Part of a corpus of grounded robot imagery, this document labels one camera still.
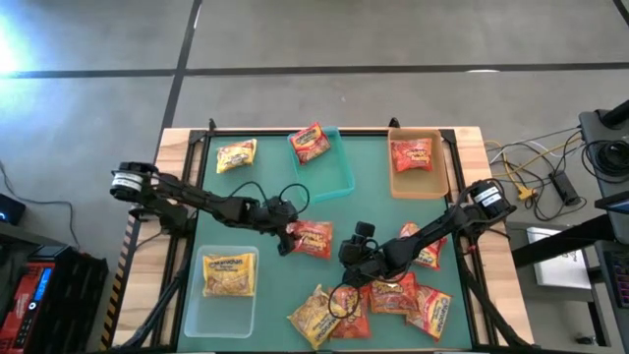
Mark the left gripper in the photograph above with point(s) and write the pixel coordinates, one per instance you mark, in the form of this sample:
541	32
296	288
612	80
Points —
255	216

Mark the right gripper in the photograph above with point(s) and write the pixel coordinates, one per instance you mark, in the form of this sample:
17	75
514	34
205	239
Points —
366	260

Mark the red noodle pack yellow lettering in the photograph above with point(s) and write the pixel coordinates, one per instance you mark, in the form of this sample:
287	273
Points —
395	298
312	240
358	322
412	155

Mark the yellow Maruchan noodle pack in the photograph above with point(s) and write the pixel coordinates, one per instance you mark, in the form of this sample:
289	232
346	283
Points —
237	156
229	275
314	319

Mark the red-edged Maruchan noodle pack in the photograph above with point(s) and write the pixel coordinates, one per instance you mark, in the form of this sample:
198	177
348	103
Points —
432	254
430	312
309	143

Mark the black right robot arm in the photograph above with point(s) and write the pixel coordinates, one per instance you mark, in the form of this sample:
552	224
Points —
432	231

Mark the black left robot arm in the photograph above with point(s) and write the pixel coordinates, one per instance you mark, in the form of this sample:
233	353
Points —
196	200

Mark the green table mat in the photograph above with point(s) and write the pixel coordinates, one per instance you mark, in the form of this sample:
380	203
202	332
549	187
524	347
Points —
295	275

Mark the teal plastic bin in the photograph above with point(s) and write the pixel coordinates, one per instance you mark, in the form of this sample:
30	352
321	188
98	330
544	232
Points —
326	182

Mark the clear plastic bin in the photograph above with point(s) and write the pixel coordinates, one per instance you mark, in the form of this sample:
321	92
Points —
221	319

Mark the yellow black hazard strip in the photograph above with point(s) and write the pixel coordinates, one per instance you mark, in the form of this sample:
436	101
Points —
118	290

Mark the white paper sheet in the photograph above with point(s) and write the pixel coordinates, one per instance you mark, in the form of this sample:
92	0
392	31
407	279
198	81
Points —
560	273

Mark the black diagonal beam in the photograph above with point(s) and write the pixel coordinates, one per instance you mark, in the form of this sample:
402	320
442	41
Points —
560	244

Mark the black plastic crate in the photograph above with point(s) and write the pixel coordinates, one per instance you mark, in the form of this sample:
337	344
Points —
74	295

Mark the black power adapter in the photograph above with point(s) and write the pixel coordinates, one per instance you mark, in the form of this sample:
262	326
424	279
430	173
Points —
565	188

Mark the black desk leg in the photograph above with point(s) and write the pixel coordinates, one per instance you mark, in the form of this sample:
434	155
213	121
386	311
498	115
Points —
598	314

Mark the black keyboard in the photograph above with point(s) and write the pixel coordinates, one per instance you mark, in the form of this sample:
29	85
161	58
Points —
620	275

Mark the black tablet screen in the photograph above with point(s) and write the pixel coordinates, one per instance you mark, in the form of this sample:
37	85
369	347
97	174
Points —
614	202

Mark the red electronic device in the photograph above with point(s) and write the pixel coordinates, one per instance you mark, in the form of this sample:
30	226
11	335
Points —
19	305

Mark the small black box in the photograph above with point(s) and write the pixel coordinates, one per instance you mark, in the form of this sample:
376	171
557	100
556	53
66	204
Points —
11	209

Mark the black pole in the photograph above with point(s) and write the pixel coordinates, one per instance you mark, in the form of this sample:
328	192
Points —
616	114

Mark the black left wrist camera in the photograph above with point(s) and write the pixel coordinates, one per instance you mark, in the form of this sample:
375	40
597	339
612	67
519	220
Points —
284	210

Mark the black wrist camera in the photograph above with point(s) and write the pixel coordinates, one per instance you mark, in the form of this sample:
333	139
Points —
364	230
284	210

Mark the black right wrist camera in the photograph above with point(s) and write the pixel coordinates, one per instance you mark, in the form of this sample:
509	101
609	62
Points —
364	230

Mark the black metal table frame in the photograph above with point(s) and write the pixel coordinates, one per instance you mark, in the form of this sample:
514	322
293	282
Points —
449	134

